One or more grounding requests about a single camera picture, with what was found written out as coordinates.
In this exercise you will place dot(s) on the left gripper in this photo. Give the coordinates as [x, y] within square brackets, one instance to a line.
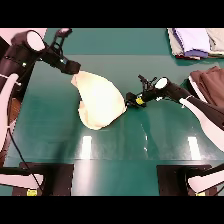
[70, 67]

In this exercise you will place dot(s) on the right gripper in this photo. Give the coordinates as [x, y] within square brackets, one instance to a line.
[135, 100]

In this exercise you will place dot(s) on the cream T-shirt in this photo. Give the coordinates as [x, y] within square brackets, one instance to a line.
[100, 100]

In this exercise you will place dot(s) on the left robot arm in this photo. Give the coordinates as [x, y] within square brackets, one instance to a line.
[20, 58]

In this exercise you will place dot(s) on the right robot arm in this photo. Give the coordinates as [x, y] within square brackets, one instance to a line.
[203, 106]

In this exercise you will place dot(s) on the beige garment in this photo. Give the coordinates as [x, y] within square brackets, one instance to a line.
[175, 43]

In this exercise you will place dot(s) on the brown garment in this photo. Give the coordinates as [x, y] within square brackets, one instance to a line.
[211, 83]

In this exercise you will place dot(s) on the lavender garment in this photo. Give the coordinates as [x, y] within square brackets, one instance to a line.
[193, 40]

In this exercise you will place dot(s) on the pale grey garment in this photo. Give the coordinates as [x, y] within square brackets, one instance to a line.
[216, 40]

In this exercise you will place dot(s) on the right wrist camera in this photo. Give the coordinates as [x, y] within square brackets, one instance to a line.
[146, 83]

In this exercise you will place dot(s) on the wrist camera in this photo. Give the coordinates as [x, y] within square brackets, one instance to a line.
[146, 83]
[58, 41]

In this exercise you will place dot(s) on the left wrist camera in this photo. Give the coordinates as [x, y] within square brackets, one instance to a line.
[58, 41]

